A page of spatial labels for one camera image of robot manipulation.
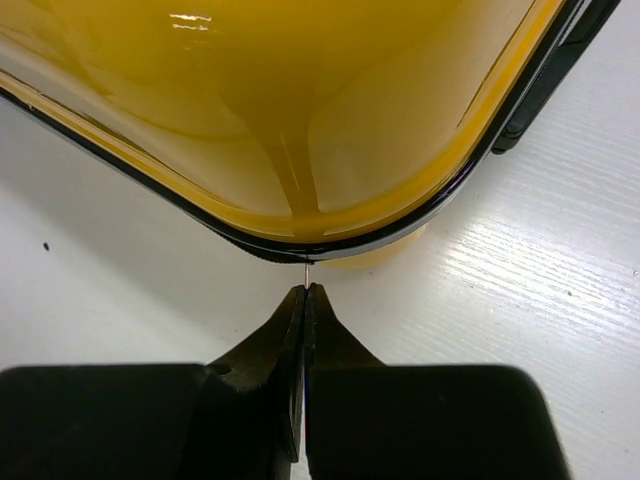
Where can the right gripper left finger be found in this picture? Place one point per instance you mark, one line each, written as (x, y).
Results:
(238, 417)

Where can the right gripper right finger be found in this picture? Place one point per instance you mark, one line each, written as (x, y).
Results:
(369, 420)

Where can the yellow hard-shell suitcase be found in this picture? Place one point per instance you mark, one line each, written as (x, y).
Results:
(299, 131)

